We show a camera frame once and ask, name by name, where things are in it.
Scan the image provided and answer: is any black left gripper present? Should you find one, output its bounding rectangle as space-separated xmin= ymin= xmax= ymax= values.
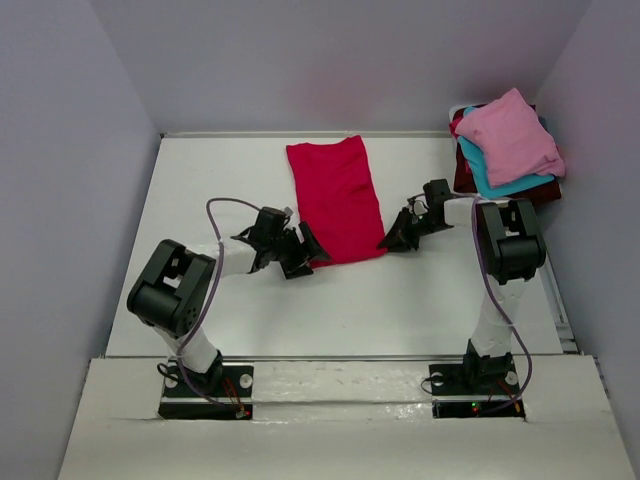
xmin=267 ymin=223 xmax=328 ymax=280

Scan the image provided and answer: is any dark maroon folded t shirt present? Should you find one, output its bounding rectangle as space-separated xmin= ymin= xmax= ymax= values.
xmin=452 ymin=103 xmax=561 ymax=207

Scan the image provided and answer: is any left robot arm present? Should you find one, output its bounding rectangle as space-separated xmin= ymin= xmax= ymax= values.
xmin=126 ymin=207 xmax=331 ymax=397

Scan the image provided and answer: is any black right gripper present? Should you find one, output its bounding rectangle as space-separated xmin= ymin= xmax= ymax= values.
xmin=377 ymin=207 xmax=449 ymax=253

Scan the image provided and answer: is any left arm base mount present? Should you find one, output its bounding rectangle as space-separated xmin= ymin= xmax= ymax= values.
xmin=156 ymin=360 xmax=254 ymax=421

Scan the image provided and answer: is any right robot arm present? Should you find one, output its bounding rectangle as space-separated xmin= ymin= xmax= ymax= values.
xmin=378 ymin=179 xmax=547 ymax=397

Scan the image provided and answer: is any red t shirt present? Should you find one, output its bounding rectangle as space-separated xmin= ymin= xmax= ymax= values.
xmin=448 ymin=104 xmax=483 ymax=140
xmin=286 ymin=135 xmax=387 ymax=268

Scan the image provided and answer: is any teal folded t shirt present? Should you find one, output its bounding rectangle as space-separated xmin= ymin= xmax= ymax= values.
xmin=456 ymin=108 xmax=558 ymax=187

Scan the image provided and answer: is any pink folded t shirt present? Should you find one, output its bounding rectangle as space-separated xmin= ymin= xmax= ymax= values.
xmin=462 ymin=88 xmax=566 ymax=178

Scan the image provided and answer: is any red folded t shirt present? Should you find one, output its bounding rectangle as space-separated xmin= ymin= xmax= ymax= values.
xmin=448 ymin=104 xmax=483 ymax=140

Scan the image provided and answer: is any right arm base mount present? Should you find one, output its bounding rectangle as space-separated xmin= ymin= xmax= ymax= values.
xmin=420 ymin=363 xmax=526 ymax=419

